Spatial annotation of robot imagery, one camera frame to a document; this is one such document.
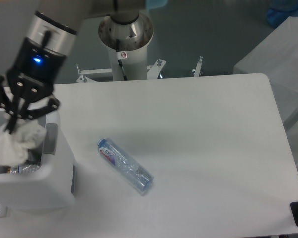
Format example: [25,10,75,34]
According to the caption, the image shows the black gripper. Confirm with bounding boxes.
[0,38,66,134]

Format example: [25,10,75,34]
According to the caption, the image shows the white wrapper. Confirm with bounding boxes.
[0,120,47,167]

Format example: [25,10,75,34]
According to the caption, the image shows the clear plastic water bottle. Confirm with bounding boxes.
[97,138,154,194]

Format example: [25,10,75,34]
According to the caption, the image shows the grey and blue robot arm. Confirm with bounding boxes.
[0,0,167,134]

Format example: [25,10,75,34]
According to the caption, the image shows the white trash can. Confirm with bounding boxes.
[0,111,77,210]

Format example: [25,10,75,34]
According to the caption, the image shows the blue object on floor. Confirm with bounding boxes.
[265,0,298,28]

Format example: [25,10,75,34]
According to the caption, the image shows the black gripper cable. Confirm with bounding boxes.
[41,30,53,49]

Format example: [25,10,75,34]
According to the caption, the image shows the black pedestal cable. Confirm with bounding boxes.
[115,39,128,81]

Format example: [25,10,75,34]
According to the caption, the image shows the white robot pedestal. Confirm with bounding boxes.
[98,13,153,81]

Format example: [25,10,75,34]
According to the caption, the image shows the white pedestal base frame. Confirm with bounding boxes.
[75,56,204,84]

